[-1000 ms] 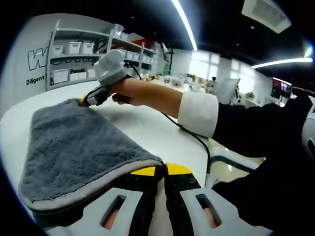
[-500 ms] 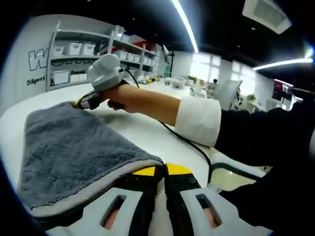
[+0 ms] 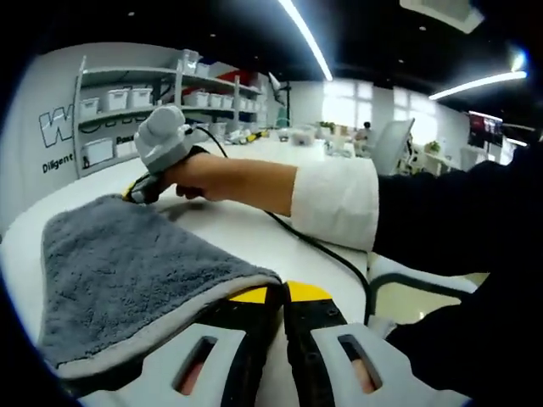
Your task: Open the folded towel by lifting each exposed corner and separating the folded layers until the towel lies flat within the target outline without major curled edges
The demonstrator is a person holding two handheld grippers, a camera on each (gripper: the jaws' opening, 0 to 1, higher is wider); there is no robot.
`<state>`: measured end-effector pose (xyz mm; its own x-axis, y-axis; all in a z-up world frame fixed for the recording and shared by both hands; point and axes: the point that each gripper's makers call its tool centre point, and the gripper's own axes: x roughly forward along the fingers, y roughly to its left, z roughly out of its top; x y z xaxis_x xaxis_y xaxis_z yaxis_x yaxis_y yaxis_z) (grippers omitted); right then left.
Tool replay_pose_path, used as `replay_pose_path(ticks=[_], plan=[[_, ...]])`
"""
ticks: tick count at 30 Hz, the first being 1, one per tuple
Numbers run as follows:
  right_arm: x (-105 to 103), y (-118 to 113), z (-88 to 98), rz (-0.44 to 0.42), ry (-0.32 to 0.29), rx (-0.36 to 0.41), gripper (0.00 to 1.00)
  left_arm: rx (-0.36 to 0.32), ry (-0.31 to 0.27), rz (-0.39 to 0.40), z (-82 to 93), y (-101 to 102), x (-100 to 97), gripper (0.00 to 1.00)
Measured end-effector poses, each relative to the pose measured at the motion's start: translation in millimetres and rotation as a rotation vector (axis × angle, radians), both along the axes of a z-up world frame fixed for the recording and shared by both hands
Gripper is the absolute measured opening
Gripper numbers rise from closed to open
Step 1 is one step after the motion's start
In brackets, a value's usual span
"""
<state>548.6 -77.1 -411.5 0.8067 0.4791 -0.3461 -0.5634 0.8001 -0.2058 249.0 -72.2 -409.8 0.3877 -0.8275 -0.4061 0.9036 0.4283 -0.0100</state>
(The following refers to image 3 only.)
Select grey fluffy towel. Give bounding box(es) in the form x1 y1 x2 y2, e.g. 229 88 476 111
36 192 284 382

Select person's right hand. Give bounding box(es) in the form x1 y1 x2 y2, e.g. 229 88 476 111
157 146 238 204

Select grey metal shelf rack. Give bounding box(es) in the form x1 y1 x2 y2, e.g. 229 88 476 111
70 48 267 180

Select rows of white storage boxes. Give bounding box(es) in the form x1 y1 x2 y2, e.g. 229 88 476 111
79 59 260 166

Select spare yellow grey gripper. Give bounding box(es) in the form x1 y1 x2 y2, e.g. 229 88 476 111
228 129 272 145

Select white office chair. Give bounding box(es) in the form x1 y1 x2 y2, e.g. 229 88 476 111
365 252 480 336

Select clear plastic container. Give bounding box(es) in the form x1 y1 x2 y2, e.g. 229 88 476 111
288 128 317 148

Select person's black-clad body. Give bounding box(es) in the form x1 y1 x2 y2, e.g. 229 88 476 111
381 270 543 399

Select long ceiling light strip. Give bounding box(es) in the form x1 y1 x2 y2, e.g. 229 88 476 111
277 0 334 82

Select short ceiling light strip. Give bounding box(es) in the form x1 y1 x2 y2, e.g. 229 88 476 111
428 70 529 102

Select large wall monitor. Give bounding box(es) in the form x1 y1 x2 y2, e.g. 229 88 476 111
467 109 505 150

